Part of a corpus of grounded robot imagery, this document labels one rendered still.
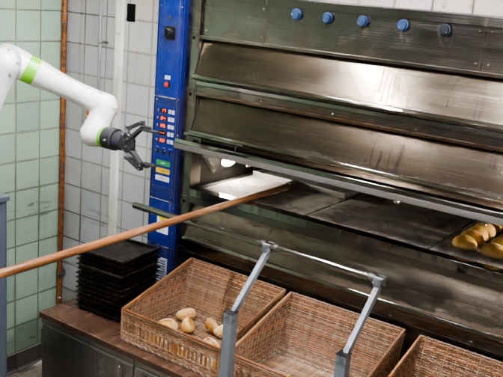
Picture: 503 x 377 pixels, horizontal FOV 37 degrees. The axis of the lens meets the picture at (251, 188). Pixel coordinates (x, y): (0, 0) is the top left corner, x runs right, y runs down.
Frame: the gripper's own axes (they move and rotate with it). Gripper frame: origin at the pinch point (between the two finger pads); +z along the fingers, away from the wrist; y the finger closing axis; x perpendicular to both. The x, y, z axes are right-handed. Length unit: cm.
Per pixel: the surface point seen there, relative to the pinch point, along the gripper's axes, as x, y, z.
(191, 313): -40, 85, -8
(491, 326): -55, 52, 125
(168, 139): -51, 9, -38
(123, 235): 22.6, 29.0, 7.5
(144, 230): 11.8, 29.0, 7.5
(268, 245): -17, 32, 46
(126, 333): -5, 87, -16
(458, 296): -57, 45, 110
